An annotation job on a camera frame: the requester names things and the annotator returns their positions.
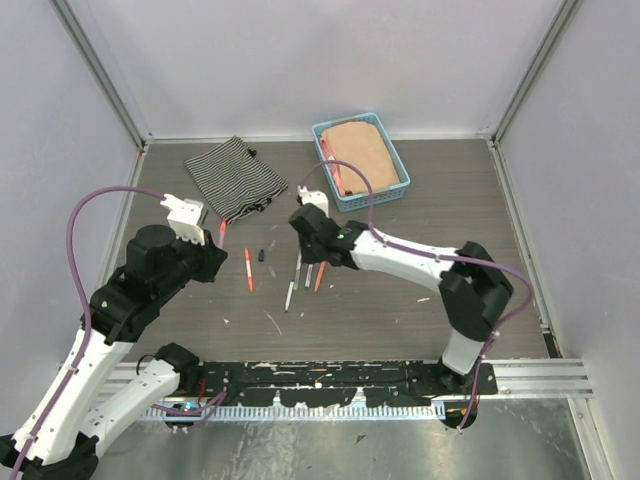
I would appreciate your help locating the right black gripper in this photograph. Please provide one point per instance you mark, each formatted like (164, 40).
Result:
(308, 256)

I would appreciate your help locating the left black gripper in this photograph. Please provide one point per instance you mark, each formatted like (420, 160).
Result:
(212, 256)

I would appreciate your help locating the white pen lime end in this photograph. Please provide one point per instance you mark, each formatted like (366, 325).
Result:
(297, 271)

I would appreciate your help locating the salmon orange pen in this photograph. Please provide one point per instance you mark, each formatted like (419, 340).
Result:
(319, 276)

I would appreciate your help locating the white marker green end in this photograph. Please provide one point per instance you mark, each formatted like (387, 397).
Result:
(308, 277)

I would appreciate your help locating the purple highlighter pen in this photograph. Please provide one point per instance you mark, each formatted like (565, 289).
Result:
(222, 234)

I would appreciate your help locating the white pen blue end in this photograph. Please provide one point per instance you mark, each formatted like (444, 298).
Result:
(289, 295)

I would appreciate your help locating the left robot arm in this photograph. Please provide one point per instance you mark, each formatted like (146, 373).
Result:
(67, 434)

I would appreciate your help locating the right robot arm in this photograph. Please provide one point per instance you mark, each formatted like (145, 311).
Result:
(473, 291)

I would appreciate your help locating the orange highlighter pen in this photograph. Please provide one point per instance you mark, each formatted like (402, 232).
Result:
(249, 270)

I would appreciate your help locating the black white striped cloth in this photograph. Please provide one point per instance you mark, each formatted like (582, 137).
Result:
(234, 180)

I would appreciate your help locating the peach folded towel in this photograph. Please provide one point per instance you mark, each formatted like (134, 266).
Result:
(361, 145)

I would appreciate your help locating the light blue plastic basket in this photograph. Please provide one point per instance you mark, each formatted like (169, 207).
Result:
(350, 188)

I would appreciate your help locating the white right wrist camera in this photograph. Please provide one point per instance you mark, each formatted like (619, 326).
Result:
(314, 197)

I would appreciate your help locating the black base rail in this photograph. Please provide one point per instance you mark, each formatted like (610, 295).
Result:
(336, 383)

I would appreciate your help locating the grey slotted cable duct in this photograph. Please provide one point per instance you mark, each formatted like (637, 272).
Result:
(356, 411)

